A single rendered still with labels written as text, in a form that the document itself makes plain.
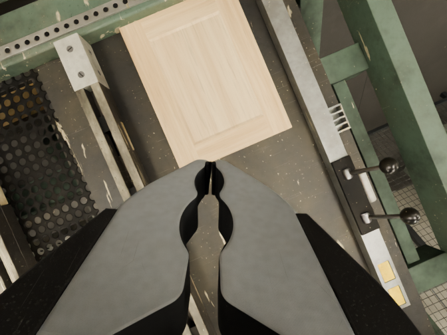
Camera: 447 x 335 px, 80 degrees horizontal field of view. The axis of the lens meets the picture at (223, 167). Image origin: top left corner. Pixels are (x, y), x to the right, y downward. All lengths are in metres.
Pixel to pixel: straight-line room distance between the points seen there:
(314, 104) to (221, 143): 0.26
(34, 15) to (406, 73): 0.93
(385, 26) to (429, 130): 0.28
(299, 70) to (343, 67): 0.17
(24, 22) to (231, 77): 0.52
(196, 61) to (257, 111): 0.20
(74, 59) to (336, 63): 0.68
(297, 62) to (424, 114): 0.35
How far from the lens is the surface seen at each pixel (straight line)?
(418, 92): 0.86
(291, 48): 0.76
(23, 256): 0.86
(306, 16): 1.13
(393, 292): 0.88
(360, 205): 0.77
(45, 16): 0.86
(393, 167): 0.67
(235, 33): 0.78
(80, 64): 0.76
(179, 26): 0.79
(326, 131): 0.74
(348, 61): 0.89
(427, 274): 1.01
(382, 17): 0.87
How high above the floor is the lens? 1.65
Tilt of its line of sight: 36 degrees down
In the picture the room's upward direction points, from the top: 156 degrees clockwise
